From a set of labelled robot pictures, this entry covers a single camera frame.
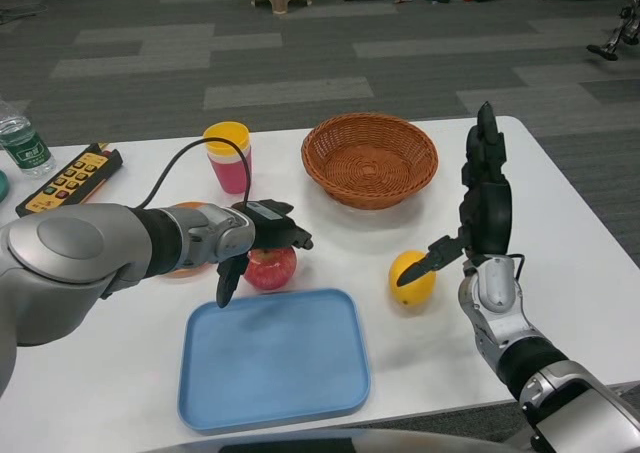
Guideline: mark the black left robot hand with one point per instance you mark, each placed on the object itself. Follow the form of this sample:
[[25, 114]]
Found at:
[[272, 228]]

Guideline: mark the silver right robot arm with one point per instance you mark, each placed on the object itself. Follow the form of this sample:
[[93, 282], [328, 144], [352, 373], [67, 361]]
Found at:
[[505, 318]]

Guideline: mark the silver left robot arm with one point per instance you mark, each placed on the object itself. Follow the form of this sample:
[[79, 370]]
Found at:
[[65, 258]]

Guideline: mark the pink plastic cup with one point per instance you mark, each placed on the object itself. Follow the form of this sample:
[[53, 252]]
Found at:
[[227, 175]]

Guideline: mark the teal plastic plate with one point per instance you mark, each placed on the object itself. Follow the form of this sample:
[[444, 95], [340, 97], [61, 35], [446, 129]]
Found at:
[[3, 188]]

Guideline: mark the yellow lemon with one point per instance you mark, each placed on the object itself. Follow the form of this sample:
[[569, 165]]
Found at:
[[412, 290]]

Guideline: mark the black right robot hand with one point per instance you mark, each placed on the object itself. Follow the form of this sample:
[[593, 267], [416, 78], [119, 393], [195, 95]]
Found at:
[[492, 218]]

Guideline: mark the yellow black remote controller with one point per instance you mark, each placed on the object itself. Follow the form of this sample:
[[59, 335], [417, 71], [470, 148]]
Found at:
[[70, 180]]

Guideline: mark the white plastic cup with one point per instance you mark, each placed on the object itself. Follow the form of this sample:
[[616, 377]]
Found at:
[[215, 156]]

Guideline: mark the red apple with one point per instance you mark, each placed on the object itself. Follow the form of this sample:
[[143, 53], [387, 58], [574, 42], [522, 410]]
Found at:
[[272, 270]]

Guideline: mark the blue plastic tray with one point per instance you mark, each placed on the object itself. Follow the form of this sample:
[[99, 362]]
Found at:
[[275, 363]]

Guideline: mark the brown wicker basket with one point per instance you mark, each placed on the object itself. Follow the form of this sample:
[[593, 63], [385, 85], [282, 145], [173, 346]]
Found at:
[[370, 165]]

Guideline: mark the yellow plastic cup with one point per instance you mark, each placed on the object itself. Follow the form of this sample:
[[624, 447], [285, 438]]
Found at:
[[225, 135]]

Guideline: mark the silver robot chest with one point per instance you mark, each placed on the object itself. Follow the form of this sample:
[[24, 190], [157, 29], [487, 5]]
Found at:
[[300, 443]]

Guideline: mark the clear water bottle green label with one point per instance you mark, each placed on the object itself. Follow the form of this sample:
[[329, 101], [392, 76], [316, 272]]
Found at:
[[30, 150]]

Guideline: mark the orange plastic plate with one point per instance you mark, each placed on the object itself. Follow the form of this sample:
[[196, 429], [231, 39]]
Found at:
[[187, 273]]

